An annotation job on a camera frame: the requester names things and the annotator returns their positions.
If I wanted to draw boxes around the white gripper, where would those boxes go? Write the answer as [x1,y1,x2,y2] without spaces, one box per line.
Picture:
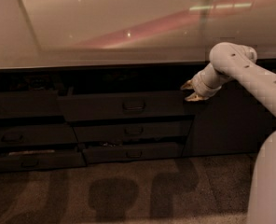
[180,71,222,102]

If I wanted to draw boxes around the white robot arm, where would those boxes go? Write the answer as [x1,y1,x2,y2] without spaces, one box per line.
[181,42,276,224]

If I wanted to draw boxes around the dark cabinet door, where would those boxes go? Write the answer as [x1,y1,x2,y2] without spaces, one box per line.
[184,81,276,156]

